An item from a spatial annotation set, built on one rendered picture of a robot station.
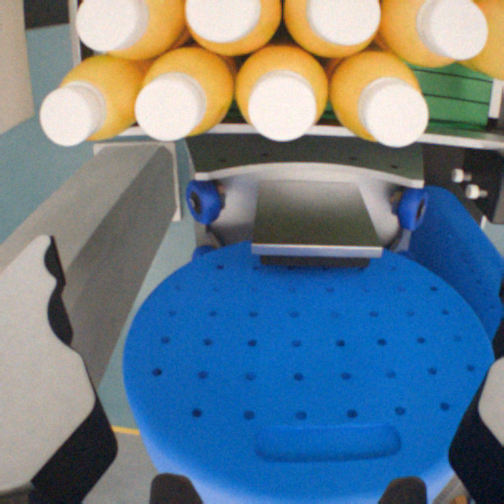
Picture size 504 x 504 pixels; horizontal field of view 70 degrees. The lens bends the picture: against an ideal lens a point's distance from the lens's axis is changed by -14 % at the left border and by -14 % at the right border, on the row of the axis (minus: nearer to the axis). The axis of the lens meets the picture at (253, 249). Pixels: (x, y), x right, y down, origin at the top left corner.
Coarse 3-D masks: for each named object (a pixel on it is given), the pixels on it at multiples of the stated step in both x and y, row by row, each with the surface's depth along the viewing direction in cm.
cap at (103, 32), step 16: (96, 0) 19; (112, 0) 19; (128, 0) 19; (80, 16) 20; (96, 16) 20; (112, 16) 20; (128, 16) 20; (80, 32) 20; (96, 32) 20; (112, 32) 20; (128, 32) 20; (96, 48) 21; (112, 48) 21
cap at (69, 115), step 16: (48, 96) 23; (64, 96) 23; (80, 96) 23; (48, 112) 23; (64, 112) 23; (80, 112) 23; (96, 112) 24; (48, 128) 24; (64, 128) 24; (80, 128) 24; (64, 144) 24
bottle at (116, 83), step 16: (80, 64) 26; (96, 64) 25; (112, 64) 26; (128, 64) 28; (144, 64) 30; (64, 80) 25; (80, 80) 24; (96, 80) 25; (112, 80) 25; (128, 80) 27; (96, 96) 25; (112, 96) 26; (128, 96) 27; (112, 112) 26; (128, 112) 27; (96, 128) 26; (112, 128) 27; (128, 128) 30
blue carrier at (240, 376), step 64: (256, 256) 38; (384, 256) 38; (192, 320) 31; (256, 320) 31; (320, 320) 30; (384, 320) 30; (448, 320) 30; (128, 384) 25; (192, 384) 25; (256, 384) 25; (320, 384) 25; (384, 384) 25; (448, 384) 24; (192, 448) 21; (256, 448) 22; (320, 448) 22; (384, 448) 21; (448, 448) 20
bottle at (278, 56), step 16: (272, 48) 26; (288, 48) 26; (256, 64) 25; (272, 64) 24; (288, 64) 24; (304, 64) 24; (240, 80) 26; (256, 80) 24; (304, 80) 24; (320, 80) 25; (240, 96) 26; (320, 96) 25; (320, 112) 26
